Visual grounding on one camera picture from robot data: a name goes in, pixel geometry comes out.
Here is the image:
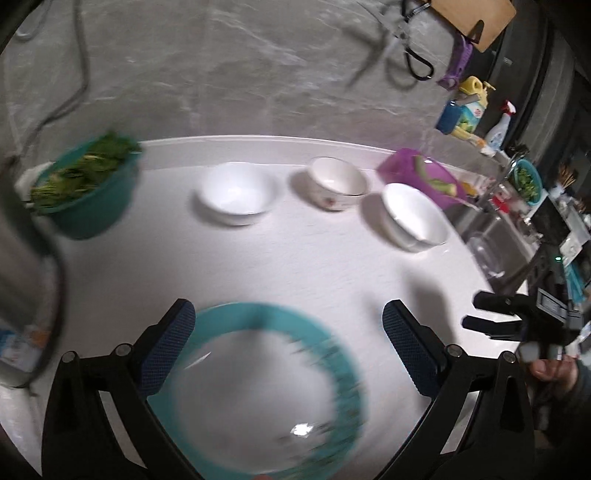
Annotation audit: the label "stainless steel sink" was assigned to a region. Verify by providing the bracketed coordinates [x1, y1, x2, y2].
[446, 204, 536, 295]

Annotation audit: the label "teal basin with greens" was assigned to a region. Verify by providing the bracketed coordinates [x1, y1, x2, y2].
[30, 131, 142, 240]

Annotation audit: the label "black power cable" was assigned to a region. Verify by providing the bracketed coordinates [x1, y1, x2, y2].
[13, 0, 91, 153]

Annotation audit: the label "teal bowl with greens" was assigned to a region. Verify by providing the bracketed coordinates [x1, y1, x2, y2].
[510, 159, 543, 206]

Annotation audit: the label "purple hanging tool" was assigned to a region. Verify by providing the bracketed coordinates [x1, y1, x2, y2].
[437, 34, 473, 91]

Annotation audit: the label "glass bowl in sink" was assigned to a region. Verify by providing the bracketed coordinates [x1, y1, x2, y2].
[467, 233, 505, 279]

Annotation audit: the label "yellow detergent bottle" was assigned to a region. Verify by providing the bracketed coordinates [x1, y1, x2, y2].
[452, 76, 496, 140]

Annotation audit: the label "white bowl red flowers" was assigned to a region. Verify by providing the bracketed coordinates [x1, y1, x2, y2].
[307, 157, 370, 212]

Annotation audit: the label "right hand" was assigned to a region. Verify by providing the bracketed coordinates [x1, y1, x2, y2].
[529, 356, 578, 397]

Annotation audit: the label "deep teal rim plate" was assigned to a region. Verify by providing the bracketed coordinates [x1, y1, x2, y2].
[148, 302, 365, 479]

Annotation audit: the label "kitchen scissors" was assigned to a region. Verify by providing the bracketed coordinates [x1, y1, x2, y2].
[363, 1, 435, 82]

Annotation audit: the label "small white bowl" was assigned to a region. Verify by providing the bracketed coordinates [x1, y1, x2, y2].
[197, 162, 281, 227]

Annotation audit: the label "wooden cutting board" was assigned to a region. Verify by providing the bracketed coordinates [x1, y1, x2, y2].
[431, 0, 517, 53]

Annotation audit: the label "white spray bottle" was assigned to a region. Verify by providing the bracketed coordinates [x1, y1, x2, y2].
[485, 100, 516, 151]

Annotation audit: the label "large white bowl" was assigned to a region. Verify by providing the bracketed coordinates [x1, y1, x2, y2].
[381, 183, 449, 252]

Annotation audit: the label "blue cup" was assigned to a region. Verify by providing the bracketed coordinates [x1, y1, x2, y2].
[436, 100, 462, 135]

